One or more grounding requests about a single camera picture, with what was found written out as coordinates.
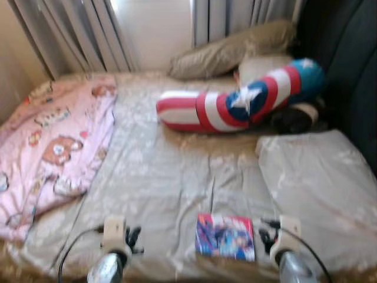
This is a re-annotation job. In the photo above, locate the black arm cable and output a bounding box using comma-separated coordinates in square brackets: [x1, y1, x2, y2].
[262, 219, 333, 283]
[58, 225, 105, 283]

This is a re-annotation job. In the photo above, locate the dark padded panel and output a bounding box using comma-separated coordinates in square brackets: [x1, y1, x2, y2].
[297, 0, 377, 175]

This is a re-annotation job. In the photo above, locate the pink cartoon print blanket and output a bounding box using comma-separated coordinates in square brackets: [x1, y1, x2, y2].
[0, 74, 118, 242]

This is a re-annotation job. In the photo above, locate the bed with grey floral sheet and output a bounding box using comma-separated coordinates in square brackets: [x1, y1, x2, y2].
[0, 71, 377, 283]

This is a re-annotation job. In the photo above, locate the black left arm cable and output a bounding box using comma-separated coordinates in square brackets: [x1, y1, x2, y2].
[58, 225, 105, 283]

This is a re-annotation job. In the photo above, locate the small cream pillow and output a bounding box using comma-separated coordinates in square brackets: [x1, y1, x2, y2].
[236, 55, 292, 86]

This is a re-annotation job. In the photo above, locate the grey pleated curtain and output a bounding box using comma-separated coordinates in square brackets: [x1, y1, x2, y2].
[12, 0, 139, 77]
[191, 0, 304, 48]

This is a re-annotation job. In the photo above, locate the red white blue star bolster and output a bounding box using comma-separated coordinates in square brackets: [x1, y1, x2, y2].
[156, 58, 326, 133]

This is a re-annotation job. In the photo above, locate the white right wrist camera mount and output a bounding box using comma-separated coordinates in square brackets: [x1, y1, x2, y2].
[278, 215, 302, 260]

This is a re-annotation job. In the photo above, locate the long beige pillow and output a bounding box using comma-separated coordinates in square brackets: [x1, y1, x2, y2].
[169, 21, 297, 80]

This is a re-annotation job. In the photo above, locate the large grey floral pillow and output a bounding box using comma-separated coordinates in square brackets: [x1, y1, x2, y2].
[256, 130, 377, 278]

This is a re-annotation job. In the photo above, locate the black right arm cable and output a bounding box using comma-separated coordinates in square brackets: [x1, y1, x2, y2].
[262, 219, 333, 283]

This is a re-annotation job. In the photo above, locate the colourful superhero book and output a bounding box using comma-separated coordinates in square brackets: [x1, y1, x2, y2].
[195, 213, 256, 262]

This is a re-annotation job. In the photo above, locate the black and white plush toy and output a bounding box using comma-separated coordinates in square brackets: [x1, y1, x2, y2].
[271, 100, 325, 135]

